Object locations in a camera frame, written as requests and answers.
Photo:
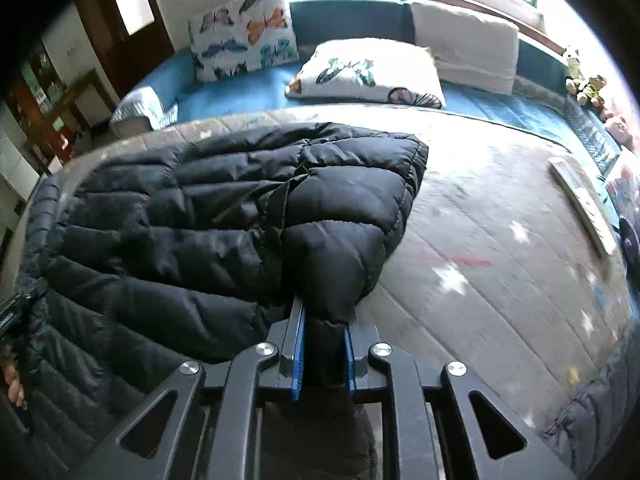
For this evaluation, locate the striped white blue cloth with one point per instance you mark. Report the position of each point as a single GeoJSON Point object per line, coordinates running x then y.
{"type": "Point", "coordinates": [142, 110]}

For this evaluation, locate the brown wooden door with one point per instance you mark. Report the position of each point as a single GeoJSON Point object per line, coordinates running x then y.
{"type": "Point", "coordinates": [125, 35]}

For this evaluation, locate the white cow plush toy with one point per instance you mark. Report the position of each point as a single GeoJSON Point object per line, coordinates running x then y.
{"type": "Point", "coordinates": [573, 62]}

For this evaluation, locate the green brown plush toy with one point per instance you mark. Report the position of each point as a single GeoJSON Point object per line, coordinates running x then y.
{"type": "Point", "coordinates": [592, 89]}

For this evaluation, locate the blue sofa bed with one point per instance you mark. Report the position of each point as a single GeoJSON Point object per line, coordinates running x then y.
{"type": "Point", "coordinates": [240, 95]}

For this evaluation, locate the person's left hand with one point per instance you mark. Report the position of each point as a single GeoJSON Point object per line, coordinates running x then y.
{"type": "Point", "coordinates": [14, 385]}

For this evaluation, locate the flat butterfly print pillow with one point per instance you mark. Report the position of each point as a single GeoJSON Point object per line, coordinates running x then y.
{"type": "Point", "coordinates": [365, 72]}

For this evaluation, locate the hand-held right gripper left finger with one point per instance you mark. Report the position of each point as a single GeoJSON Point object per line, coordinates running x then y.
{"type": "Point", "coordinates": [298, 350]}

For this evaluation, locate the grey quilted star blanket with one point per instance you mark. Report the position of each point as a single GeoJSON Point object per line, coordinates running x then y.
{"type": "Point", "coordinates": [475, 260]}

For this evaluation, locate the pink doll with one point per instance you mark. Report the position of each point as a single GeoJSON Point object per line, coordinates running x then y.
{"type": "Point", "coordinates": [619, 127]}

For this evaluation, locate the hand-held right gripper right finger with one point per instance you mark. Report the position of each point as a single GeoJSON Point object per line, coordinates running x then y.
{"type": "Point", "coordinates": [348, 360]}

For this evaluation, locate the square butterfly print pillow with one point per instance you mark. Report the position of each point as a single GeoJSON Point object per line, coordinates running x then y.
{"type": "Point", "coordinates": [245, 35]}

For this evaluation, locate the black puffer jacket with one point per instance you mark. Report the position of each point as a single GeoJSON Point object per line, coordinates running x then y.
{"type": "Point", "coordinates": [200, 220]}

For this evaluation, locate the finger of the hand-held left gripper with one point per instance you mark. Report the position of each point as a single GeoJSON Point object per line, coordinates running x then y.
{"type": "Point", "coordinates": [20, 302]}

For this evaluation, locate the white cushion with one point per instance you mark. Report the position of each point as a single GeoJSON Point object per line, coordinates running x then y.
{"type": "Point", "coordinates": [465, 45]}

